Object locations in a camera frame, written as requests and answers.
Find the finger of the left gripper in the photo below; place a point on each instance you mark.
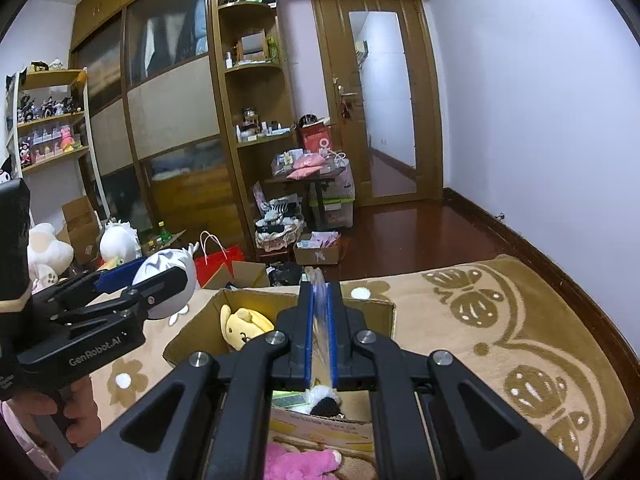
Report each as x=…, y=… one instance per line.
x=157, y=297
x=105, y=279

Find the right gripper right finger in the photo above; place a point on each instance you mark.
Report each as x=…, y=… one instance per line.
x=432, y=417

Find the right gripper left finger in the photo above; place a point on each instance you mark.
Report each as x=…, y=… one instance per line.
x=208, y=418

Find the white-haired doll plush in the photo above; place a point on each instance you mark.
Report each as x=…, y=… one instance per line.
x=167, y=258

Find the yellow dog plush toy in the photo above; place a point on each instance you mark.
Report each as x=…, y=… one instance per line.
x=243, y=325

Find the pink plush toy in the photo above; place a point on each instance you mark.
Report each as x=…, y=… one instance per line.
x=283, y=464

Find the person's left hand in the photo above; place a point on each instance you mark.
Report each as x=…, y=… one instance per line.
x=80, y=408

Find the white round plush toy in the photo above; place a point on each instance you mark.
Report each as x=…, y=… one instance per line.
x=120, y=241

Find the brown cardboard box on floor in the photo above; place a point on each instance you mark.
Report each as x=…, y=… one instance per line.
x=83, y=228

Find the white bear plush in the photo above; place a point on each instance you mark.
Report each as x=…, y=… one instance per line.
x=48, y=257

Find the red paper gift bag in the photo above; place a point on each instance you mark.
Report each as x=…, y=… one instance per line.
x=209, y=263

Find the open cardboard box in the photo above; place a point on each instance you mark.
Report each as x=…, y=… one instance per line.
x=352, y=433

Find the white wooden toy shelf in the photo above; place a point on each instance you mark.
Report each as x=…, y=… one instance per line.
x=49, y=122

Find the lace trimmed basket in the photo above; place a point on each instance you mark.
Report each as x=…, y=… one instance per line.
x=281, y=223

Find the small cardboard box with items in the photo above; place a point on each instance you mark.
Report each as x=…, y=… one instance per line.
x=318, y=249

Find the wooden wardrobe with shelves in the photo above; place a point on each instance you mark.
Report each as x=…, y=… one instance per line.
x=188, y=101

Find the small black side table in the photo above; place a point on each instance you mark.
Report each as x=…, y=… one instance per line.
x=316, y=182

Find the stacked storage boxes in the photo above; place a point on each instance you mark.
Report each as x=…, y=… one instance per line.
x=338, y=198

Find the wooden door with glass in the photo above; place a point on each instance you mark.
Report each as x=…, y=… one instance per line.
x=379, y=68

